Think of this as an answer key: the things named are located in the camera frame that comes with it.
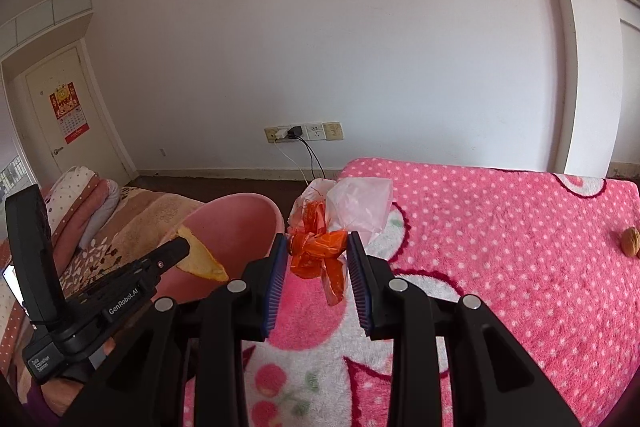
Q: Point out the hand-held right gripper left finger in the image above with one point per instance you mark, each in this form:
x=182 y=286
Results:
x=277 y=282

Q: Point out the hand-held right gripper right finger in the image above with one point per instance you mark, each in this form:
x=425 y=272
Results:
x=356 y=282

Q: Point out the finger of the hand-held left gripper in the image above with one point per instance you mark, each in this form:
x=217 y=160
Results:
x=167 y=254

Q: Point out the orange peel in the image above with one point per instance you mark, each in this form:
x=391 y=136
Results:
x=200 y=262

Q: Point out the orange plastic bag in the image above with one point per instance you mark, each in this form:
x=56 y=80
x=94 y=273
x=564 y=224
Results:
x=320 y=252

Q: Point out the pink plastic bucket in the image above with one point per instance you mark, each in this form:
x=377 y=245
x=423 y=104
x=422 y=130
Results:
x=235 y=222

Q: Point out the clear plastic bag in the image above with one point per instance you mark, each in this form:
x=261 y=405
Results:
x=360 y=202

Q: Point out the person's left forearm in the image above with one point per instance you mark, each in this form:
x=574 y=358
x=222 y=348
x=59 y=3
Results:
x=55 y=399

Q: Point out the light grey folded blanket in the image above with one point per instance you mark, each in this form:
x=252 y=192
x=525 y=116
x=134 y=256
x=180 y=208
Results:
x=102 y=212

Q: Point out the smartphone with lit screen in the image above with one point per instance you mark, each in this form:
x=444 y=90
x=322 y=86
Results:
x=11 y=282

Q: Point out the salmon folded blanket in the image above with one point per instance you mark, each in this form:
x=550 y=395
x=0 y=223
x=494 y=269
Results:
x=75 y=232

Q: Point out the white dotted folded quilt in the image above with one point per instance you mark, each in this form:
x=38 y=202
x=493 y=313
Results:
x=70 y=187

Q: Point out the pink white-dotted blanket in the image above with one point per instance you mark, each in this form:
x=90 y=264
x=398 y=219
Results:
x=500 y=257

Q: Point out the white charger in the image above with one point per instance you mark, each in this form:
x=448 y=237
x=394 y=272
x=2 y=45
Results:
x=283 y=134

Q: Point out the black charger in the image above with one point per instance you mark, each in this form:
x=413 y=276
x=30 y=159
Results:
x=296 y=131

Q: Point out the white door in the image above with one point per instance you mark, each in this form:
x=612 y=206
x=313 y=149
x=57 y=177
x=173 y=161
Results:
x=95 y=97

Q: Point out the white overhead panels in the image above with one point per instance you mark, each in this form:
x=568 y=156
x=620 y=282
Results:
x=45 y=17

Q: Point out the walnut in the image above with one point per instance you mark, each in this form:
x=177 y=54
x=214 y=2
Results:
x=631 y=242

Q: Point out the beige wall socket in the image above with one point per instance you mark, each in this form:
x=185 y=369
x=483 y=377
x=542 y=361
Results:
x=271 y=134

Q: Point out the beige wall switch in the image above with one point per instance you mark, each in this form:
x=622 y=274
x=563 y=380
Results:
x=333 y=130

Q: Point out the white wall outlet panel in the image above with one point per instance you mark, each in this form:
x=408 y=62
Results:
x=314 y=131

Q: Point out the red wall calendar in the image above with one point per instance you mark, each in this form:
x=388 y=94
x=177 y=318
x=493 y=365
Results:
x=70 y=112

